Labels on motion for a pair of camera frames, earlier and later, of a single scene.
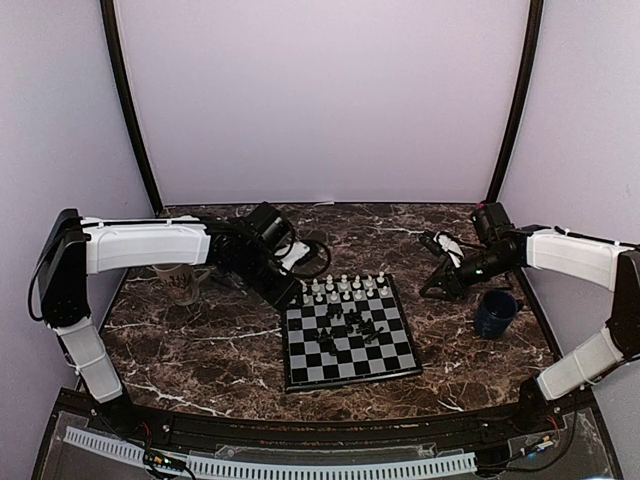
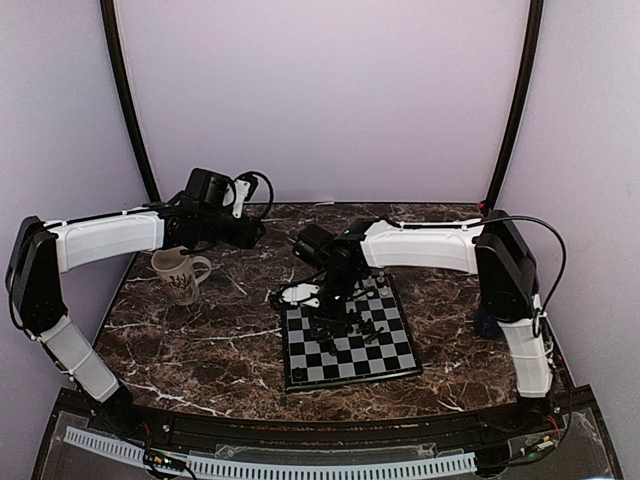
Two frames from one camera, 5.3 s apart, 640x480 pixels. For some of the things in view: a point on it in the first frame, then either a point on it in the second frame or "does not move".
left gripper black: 281,296 -> 246,237
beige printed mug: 180,282 does not move
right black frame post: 536,18 does not move
